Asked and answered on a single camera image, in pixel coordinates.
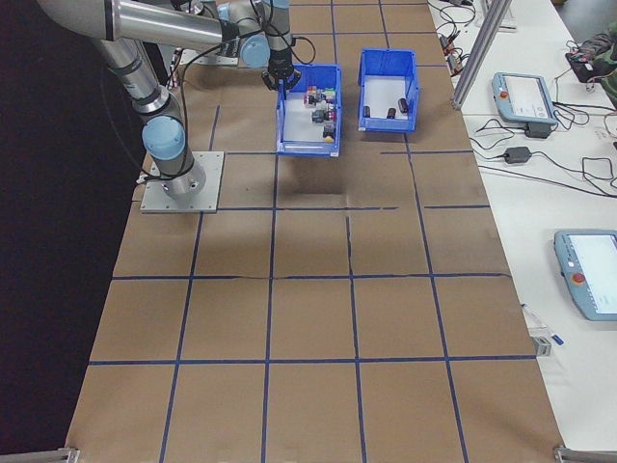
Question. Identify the blue bin with push buttons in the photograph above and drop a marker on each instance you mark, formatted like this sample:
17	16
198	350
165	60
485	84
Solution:
308	149

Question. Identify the blue bin with batteries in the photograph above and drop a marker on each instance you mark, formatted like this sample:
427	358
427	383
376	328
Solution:
385	126

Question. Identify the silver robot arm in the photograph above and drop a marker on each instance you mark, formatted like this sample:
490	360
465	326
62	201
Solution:
195	6
164	140

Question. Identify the dark cylindrical battery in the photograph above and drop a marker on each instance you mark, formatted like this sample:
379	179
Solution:
404	104
367	111
391	113

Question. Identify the small grey box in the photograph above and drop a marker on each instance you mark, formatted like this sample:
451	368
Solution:
542	346

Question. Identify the white foam liner sheet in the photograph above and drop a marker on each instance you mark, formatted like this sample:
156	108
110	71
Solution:
385	91
301	125

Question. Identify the red push button black base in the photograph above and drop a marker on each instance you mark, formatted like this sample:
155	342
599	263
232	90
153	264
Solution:
331	114

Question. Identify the grey blue teach pendant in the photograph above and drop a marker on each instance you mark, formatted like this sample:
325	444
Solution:
588	275
523	96

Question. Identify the black power adapter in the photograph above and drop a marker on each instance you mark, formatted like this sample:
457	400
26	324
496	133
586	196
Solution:
537	130
518	154

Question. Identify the white desk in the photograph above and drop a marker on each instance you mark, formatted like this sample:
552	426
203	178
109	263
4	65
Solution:
530	217

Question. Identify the green camouflage cloth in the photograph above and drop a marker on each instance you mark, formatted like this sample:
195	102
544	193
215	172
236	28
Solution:
607	62

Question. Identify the blue white marker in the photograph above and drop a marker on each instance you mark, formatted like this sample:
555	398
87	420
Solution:
555	337

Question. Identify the aluminium profile bar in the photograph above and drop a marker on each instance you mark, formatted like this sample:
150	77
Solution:
48	455
585	454

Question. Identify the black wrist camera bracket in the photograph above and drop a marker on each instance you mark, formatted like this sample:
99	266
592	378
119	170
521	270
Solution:
264	77

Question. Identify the black switch box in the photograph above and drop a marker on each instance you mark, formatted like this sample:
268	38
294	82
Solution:
329	129

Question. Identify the white square base plate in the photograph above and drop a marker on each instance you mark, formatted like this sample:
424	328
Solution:
212	193
212	60

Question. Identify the tall aluminium profile post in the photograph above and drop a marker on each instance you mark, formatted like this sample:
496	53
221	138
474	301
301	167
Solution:
482	48

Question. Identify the black frame cover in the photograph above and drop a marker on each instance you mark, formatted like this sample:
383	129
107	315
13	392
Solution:
48	241

